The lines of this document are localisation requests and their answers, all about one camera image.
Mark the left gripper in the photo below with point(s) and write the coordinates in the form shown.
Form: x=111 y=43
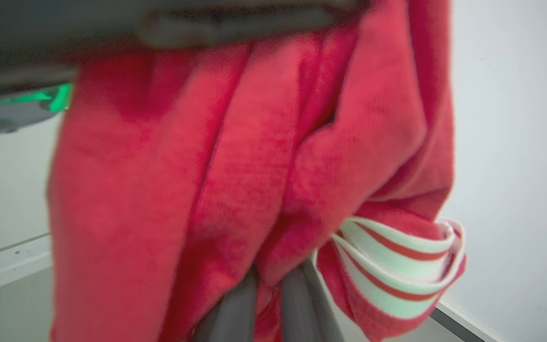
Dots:
x=17 y=102

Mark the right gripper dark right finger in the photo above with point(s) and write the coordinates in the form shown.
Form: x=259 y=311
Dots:
x=304 y=308

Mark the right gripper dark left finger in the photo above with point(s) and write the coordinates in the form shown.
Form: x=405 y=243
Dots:
x=231 y=313

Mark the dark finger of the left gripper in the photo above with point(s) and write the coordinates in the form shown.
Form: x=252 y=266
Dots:
x=235 y=27

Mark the red garment with white stripes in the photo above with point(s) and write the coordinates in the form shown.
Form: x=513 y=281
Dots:
x=235 y=180

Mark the white baseboard with black gap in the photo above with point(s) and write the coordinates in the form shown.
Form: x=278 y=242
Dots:
x=468 y=325

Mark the plain white baseboard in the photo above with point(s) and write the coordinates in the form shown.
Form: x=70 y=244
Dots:
x=7 y=263

